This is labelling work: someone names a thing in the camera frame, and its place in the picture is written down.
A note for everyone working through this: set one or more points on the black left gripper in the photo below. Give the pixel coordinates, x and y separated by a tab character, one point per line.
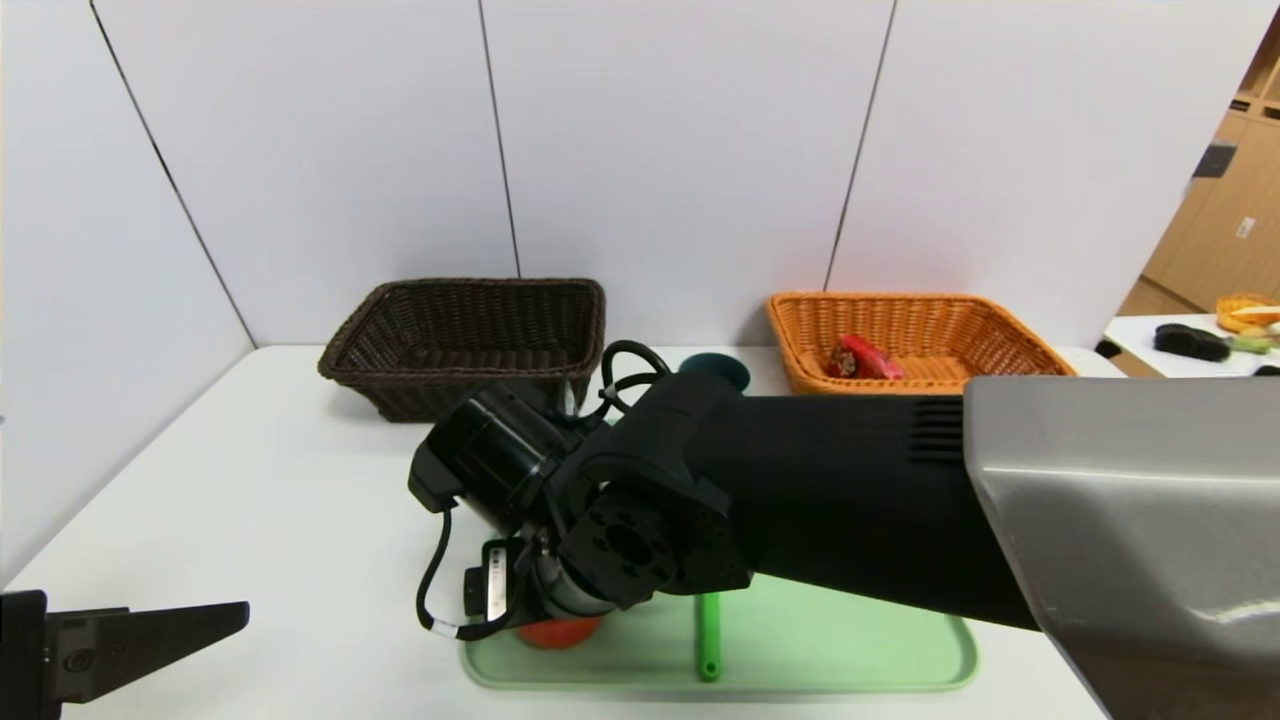
22	652

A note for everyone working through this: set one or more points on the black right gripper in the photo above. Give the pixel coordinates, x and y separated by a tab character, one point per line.
495	592

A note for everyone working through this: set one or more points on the red apple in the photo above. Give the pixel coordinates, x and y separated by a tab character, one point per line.
560	632

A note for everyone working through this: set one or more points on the yellow green pasta spoon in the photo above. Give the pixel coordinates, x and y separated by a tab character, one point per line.
709	640

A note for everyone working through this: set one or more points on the red juice carton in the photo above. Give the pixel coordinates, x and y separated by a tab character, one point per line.
865	358

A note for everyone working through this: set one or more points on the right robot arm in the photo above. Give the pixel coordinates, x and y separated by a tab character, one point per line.
850	490

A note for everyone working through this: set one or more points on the dark brown wicker basket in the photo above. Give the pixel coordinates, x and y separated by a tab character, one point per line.
470	400

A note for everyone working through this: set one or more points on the orange wicker basket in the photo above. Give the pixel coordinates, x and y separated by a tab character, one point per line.
940	320

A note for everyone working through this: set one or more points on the blue-grey plastic cup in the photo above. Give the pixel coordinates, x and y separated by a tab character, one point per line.
715	368

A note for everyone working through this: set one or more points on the light green plastic tray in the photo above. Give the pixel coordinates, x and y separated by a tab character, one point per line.
850	650

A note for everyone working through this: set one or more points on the orange woven bowl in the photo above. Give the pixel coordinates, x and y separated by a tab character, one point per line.
1240	315

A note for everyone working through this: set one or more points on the wooden cabinet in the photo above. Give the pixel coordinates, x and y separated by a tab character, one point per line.
1220	250

